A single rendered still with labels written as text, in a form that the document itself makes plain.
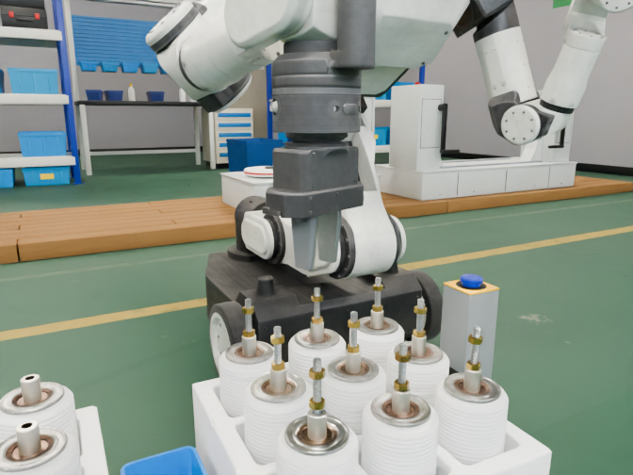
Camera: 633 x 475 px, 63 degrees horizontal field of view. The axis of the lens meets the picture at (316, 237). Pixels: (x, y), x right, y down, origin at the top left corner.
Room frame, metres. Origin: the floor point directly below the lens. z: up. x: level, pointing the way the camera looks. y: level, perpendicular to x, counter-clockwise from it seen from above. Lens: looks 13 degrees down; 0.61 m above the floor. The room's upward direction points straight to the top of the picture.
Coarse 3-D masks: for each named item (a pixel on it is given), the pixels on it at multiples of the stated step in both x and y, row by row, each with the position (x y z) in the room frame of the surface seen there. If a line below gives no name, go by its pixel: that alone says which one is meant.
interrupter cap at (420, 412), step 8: (392, 392) 0.61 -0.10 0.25; (376, 400) 0.60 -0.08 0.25; (384, 400) 0.60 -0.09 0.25; (416, 400) 0.60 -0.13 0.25; (376, 408) 0.58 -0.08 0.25; (384, 408) 0.58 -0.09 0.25; (416, 408) 0.58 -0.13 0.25; (424, 408) 0.58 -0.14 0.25; (376, 416) 0.56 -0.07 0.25; (384, 416) 0.56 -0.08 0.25; (392, 416) 0.56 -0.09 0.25; (400, 416) 0.57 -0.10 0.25; (408, 416) 0.57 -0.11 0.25; (416, 416) 0.56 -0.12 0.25; (424, 416) 0.56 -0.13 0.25; (392, 424) 0.55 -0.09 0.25; (400, 424) 0.54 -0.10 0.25; (408, 424) 0.54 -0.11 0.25; (416, 424) 0.54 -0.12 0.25
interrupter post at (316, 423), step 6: (312, 414) 0.52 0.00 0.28; (324, 414) 0.52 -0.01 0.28; (312, 420) 0.52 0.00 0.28; (318, 420) 0.52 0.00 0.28; (324, 420) 0.52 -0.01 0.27; (312, 426) 0.52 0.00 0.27; (318, 426) 0.52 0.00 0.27; (324, 426) 0.52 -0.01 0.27; (312, 432) 0.52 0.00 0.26; (318, 432) 0.52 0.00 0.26; (324, 432) 0.52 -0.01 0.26; (312, 438) 0.52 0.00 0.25; (318, 438) 0.52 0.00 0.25; (324, 438) 0.52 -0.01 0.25
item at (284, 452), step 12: (276, 444) 0.52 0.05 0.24; (348, 444) 0.51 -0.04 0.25; (276, 456) 0.52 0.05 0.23; (288, 456) 0.49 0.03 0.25; (300, 456) 0.49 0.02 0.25; (312, 456) 0.49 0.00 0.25; (324, 456) 0.49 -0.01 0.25; (336, 456) 0.49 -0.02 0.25; (348, 456) 0.50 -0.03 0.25; (288, 468) 0.49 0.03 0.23; (300, 468) 0.48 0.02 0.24; (312, 468) 0.48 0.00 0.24; (324, 468) 0.48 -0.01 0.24; (336, 468) 0.49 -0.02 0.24; (348, 468) 0.49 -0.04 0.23
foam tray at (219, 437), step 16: (288, 368) 0.83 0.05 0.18; (208, 384) 0.77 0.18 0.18; (208, 400) 0.72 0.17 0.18; (208, 416) 0.68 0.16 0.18; (224, 416) 0.68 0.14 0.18; (208, 432) 0.68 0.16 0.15; (224, 432) 0.64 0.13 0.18; (240, 432) 0.66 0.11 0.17; (512, 432) 0.64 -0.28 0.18; (208, 448) 0.69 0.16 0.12; (224, 448) 0.60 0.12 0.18; (240, 448) 0.60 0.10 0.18; (512, 448) 0.62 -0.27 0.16; (528, 448) 0.60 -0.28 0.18; (544, 448) 0.60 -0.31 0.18; (208, 464) 0.69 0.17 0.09; (224, 464) 0.61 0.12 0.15; (240, 464) 0.57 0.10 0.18; (272, 464) 0.57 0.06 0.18; (448, 464) 0.57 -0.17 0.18; (480, 464) 0.57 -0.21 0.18; (496, 464) 0.57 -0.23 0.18; (512, 464) 0.57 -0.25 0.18; (528, 464) 0.58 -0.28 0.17; (544, 464) 0.59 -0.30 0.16
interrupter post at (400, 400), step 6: (396, 390) 0.57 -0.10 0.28; (408, 390) 0.57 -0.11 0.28; (396, 396) 0.57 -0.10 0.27; (402, 396) 0.57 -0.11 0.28; (408, 396) 0.57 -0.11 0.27; (396, 402) 0.57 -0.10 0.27; (402, 402) 0.57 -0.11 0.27; (408, 402) 0.57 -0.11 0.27; (396, 408) 0.57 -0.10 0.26; (402, 408) 0.57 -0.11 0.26; (408, 408) 0.57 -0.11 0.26; (402, 414) 0.57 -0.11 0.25
